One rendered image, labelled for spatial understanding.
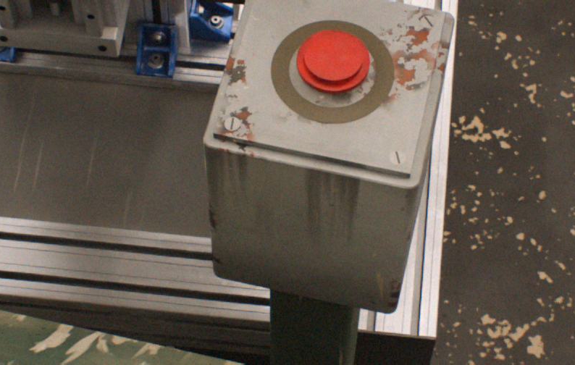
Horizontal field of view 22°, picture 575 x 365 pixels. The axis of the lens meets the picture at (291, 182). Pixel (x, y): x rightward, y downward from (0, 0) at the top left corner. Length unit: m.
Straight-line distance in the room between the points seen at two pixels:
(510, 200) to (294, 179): 1.07
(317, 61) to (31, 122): 0.89
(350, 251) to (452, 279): 0.94
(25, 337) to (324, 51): 0.23
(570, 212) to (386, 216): 1.05
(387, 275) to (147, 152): 0.78
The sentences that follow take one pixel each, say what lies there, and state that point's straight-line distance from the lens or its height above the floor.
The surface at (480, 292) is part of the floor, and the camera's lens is 1.79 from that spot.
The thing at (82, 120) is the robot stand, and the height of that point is 0.21.
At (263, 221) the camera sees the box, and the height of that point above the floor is 0.85.
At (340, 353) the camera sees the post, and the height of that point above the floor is 0.61.
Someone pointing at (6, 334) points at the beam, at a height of 0.86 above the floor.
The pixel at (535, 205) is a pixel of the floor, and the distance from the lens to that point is 1.85.
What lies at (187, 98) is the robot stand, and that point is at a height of 0.21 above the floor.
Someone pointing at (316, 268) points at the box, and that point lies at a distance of 0.89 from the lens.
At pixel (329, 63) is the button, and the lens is 0.79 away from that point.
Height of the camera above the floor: 1.60
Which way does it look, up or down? 61 degrees down
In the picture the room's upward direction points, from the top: 1 degrees clockwise
